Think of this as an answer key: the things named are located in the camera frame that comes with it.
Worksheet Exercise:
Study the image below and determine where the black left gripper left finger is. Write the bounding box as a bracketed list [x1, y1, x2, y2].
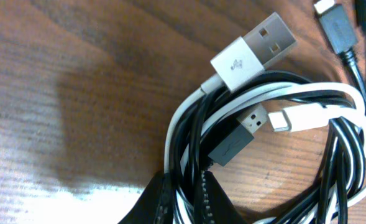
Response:
[119, 172, 173, 224]

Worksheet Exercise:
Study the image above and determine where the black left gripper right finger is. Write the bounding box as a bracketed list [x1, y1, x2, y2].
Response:
[198, 171, 247, 224]

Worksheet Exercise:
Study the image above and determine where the white usb cable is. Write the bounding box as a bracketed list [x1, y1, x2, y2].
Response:
[163, 11, 366, 224]

